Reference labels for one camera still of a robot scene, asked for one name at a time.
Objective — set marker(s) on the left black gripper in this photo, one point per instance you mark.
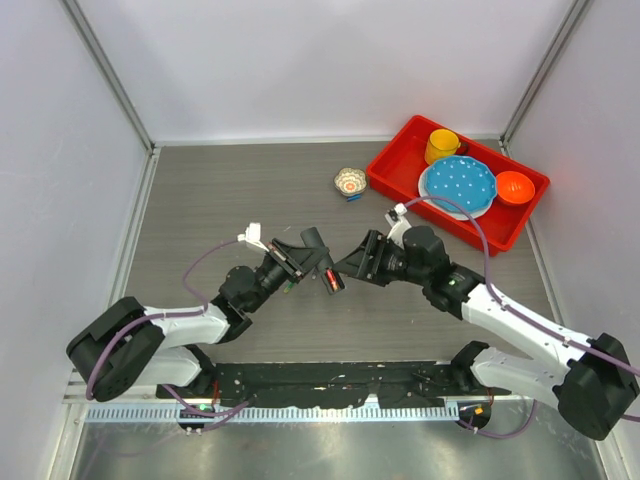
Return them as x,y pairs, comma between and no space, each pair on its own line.
293,260

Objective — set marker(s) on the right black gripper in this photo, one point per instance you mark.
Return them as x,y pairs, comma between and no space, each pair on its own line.
359,264

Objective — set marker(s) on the black remote control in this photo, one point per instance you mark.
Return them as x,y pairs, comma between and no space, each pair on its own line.
325,268

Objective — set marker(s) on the red battery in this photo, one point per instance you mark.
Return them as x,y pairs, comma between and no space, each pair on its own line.
332,279

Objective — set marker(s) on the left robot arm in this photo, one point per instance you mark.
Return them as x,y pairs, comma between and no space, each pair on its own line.
131,345

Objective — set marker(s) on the small patterned bowl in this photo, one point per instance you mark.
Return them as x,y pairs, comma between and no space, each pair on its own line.
350,181

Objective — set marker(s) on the blue dotted plate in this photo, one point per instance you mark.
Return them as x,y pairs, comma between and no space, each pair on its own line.
462,180

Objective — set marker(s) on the yellow mug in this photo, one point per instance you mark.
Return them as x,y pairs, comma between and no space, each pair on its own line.
443,143

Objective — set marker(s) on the orange bowl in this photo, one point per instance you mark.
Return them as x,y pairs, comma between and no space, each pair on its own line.
514,188

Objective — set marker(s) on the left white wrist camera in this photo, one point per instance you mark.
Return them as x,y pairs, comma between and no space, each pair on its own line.
251,238

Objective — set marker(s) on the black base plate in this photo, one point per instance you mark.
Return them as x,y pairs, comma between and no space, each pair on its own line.
340,385

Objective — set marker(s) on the white cable duct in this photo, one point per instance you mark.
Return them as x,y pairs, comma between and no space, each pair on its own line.
369,412

